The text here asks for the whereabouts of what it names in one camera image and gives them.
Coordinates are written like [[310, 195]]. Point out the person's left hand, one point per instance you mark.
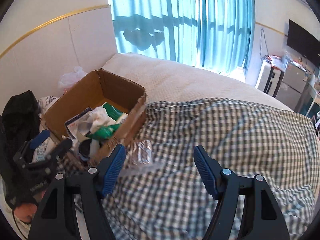
[[25, 212]]

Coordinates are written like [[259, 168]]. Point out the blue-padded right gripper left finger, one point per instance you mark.
[[39, 139]]

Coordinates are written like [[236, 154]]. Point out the white plastic bag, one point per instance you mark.
[[67, 80]]

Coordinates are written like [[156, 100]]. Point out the brown cardboard box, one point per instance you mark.
[[96, 88]]

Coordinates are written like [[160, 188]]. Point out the green white box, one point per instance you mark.
[[116, 116]]

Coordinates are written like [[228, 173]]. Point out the green snack packet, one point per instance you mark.
[[103, 133]]

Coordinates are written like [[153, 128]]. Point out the black wall television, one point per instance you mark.
[[303, 42]]

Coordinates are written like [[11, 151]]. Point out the black cloth bag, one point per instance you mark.
[[19, 123]]

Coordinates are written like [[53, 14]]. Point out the white suitcase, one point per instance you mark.
[[269, 79]]

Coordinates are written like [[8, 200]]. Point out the blue white booklet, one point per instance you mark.
[[72, 124]]

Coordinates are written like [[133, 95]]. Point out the white quilted mattress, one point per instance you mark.
[[166, 80]]

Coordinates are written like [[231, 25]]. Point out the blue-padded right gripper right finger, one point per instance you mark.
[[261, 217]]

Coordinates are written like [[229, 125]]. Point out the blue window curtain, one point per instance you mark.
[[215, 35]]

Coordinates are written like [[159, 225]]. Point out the silver foil packet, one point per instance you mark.
[[140, 153]]

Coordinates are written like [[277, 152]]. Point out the checkered bed sheet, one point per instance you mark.
[[245, 137]]

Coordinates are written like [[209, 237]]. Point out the white tape roll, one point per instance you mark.
[[88, 148]]

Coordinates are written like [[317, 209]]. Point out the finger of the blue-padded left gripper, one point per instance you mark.
[[56, 218]]

